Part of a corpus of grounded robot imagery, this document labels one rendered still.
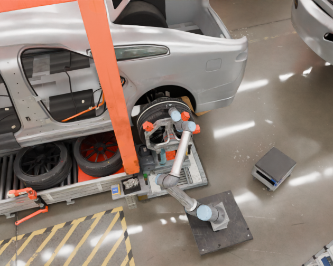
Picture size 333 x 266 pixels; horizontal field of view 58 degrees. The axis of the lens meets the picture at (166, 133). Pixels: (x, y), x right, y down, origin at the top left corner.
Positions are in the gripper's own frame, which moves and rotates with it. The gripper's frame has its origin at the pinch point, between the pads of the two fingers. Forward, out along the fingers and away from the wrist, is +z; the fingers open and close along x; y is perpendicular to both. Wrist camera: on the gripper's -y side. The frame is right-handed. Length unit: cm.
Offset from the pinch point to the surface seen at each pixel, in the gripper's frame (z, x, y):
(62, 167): 37, -67, -128
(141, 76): 3.5, 34.5, -22.2
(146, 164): 25, -80, -29
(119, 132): -33, -8, -54
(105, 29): -85, 89, -51
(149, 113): 3.4, -6.7, -18.5
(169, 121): -9.6, -14.0, -0.3
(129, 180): -6, -78, -52
